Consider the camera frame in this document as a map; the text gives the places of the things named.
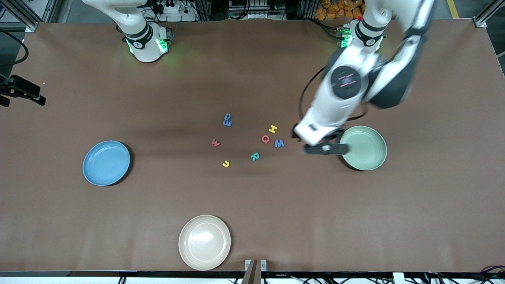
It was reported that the green plate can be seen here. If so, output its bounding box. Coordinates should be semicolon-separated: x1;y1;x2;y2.
339;125;387;171

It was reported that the aluminium frame post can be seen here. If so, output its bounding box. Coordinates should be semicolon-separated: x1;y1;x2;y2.
473;0;505;28
0;0;40;33

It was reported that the white power strip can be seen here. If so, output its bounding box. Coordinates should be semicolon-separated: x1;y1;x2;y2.
152;0;198;22

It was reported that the orange packet pile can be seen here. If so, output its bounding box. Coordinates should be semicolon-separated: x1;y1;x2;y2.
315;0;365;21

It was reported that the blue plate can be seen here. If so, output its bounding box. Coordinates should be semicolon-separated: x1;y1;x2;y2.
82;140;131;187

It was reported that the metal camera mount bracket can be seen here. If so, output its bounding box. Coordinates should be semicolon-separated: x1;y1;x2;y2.
245;259;267;284

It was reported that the large table cover sheet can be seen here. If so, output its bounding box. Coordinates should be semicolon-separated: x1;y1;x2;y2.
0;19;505;273

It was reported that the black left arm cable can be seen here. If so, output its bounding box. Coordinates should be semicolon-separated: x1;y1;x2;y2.
298;66;368;121

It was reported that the beige plate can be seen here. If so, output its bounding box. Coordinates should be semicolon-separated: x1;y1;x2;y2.
178;215;232;271

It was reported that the metal equipment rack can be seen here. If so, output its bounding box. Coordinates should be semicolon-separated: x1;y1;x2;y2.
229;0;286;20

